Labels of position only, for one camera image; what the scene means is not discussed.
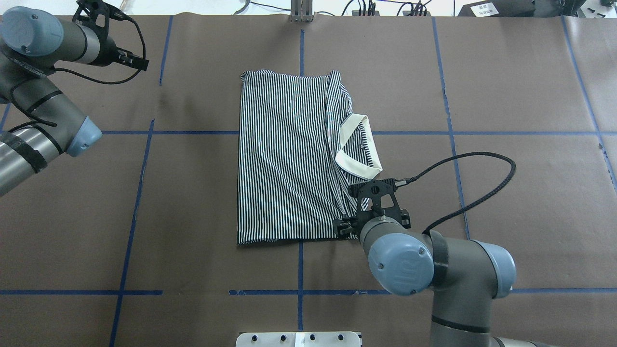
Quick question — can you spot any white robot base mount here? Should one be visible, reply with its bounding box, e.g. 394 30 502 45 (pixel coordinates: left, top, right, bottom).
235 331 363 347

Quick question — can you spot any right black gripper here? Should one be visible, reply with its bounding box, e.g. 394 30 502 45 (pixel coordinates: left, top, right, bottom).
334 178 411 240

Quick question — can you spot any orange black usb hub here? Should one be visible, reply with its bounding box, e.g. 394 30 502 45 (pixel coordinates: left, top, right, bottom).
396 0 432 17
350 0 380 17

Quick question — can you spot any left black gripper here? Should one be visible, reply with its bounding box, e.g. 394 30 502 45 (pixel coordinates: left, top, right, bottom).
72 0 149 72

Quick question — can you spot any black box with label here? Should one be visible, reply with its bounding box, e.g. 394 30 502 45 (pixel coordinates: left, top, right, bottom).
456 0 536 17

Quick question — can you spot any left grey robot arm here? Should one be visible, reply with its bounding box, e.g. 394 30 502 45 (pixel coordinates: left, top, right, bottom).
0 0 148 195

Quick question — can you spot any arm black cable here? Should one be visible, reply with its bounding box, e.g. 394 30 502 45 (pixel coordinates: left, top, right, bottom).
395 151 517 236
10 10 147 128

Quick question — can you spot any aluminium frame post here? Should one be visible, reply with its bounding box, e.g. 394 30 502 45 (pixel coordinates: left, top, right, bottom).
289 0 314 23

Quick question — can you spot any navy white striped polo shirt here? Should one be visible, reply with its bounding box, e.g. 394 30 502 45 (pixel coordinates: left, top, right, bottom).
237 70 383 245

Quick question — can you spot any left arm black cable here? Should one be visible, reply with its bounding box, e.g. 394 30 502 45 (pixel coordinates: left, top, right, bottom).
10 10 147 128

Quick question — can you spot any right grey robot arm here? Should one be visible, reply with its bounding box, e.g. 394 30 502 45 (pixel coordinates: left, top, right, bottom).
333 179 543 347

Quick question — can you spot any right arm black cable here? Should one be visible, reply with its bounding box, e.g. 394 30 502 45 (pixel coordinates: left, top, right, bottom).
395 151 517 236

